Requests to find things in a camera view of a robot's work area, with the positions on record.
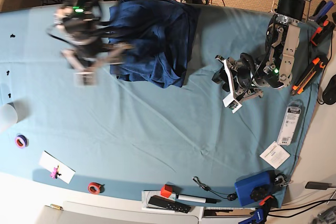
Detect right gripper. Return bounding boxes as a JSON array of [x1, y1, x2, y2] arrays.
[[61, 42, 133, 73]]

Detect translucent plastic cup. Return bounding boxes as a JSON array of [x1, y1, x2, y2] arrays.
[[0, 104, 18, 133]]

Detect white paper packet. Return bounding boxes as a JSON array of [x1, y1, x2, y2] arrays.
[[259, 142, 290, 169]]

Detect orange black clamp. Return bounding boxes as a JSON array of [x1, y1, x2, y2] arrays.
[[310, 20, 335, 47]]

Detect red cube block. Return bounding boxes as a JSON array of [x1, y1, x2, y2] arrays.
[[160, 184, 173, 198]]

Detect white notepad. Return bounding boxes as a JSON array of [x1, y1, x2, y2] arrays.
[[141, 189, 205, 221]]

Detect black white marker pen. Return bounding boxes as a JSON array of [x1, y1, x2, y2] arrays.
[[176, 194, 218, 204]]

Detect orange black utility knife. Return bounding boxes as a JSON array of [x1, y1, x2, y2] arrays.
[[290, 55, 329, 96]]

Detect small black phone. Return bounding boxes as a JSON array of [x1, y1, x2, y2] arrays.
[[305, 182, 330, 190]]

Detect black remote control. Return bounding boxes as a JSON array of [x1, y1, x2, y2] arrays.
[[148, 195, 191, 214]]

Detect black computer mouse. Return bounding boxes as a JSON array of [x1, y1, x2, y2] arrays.
[[322, 74, 336, 105]]

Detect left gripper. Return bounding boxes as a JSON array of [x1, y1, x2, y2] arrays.
[[212, 52, 264, 102]]

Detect dark blue t-shirt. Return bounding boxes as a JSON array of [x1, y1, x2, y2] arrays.
[[109, 0, 200, 89]]

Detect blue plastic box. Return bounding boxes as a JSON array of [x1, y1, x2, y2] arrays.
[[234, 170, 275, 206]]

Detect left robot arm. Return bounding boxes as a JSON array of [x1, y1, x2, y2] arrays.
[[212, 0, 311, 110]]

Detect blue black spring clamp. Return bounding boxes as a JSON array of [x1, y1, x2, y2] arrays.
[[308, 0, 334, 22]]

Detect blister pack of batteries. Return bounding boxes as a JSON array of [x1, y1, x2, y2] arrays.
[[277, 100, 302, 146]]

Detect light blue table cloth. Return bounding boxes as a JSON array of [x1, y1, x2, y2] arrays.
[[0, 1, 332, 209]]

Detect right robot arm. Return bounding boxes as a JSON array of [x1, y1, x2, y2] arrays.
[[52, 0, 132, 74]]

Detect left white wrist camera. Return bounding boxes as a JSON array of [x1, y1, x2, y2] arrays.
[[223, 95, 242, 114]]

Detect blue orange bar clamp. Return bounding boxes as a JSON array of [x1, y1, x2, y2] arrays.
[[239, 195, 277, 224]]

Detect pink binder clip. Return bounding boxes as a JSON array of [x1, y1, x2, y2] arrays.
[[50, 166, 61, 179]]

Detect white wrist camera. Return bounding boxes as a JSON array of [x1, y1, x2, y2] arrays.
[[223, 95, 242, 114], [74, 71, 97, 87]]

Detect purple tape roll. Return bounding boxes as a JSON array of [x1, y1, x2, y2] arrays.
[[15, 135, 28, 148]]

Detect white paper card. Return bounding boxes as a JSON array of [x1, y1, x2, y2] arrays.
[[39, 151, 76, 184]]

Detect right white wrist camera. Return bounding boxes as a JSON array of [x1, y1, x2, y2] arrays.
[[74, 71, 97, 87]]

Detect red tape roll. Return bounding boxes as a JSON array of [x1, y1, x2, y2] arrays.
[[88, 182, 104, 195]]

